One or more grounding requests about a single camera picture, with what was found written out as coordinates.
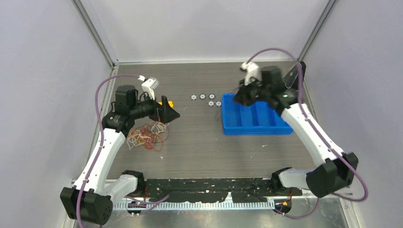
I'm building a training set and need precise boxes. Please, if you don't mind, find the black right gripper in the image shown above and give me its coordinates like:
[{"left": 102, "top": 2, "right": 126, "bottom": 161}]
[{"left": 232, "top": 77, "right": 269, "bottom": 108}]

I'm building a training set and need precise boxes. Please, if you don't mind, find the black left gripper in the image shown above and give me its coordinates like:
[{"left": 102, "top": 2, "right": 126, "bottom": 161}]
[{"left": 130, "top": 91, "right": 179, "bottom": 124}]

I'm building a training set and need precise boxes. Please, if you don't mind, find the multicolour wire bundle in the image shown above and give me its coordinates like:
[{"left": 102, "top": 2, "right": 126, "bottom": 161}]
[{"left": 126, "top": 121, "right": 171, "bottom": 153}]

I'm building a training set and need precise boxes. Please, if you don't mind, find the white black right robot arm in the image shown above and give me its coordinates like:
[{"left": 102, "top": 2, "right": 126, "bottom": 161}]
[{"left": 234, "top": 62, "right": 358, "bottom": 198}]

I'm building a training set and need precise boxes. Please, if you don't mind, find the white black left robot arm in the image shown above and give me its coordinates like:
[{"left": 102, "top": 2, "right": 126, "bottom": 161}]
[{"left": 60, "top": 85, "right": 180, "bottom": 225}]

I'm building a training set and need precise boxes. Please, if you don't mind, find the blue plastic divided tray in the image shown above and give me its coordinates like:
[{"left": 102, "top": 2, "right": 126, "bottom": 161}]
[{"left": 221, "top": 93, "right": 293, "bottom": 135}]

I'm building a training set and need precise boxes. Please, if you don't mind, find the black wedge with clear plate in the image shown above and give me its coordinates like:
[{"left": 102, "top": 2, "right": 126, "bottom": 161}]
[{"left": 281, "top": 63, "right": 299, "bottom": 91}]

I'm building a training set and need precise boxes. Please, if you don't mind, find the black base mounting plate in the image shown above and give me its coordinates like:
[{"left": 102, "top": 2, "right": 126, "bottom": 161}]
[{"left": 129, "top": 178, "right": 302, "bottom": 203}]

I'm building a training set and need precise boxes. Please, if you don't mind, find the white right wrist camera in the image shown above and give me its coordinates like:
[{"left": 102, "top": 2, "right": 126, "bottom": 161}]
[{"left": 240, "top": 62, "right": 262, "bottom": 86}]

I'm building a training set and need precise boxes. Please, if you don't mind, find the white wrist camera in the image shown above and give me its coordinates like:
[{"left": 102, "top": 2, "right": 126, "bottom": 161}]
[
  {"left": 240, "top": 62, "right": 262, "bottom": 86},
  {"left": 138, "top": 75, "right": 160, "bottom": 100}
]

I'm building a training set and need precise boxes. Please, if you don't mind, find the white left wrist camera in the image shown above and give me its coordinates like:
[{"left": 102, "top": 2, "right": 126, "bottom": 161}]
[{"left": 138, "top": 75, "right": 160, "bottom": 100}]

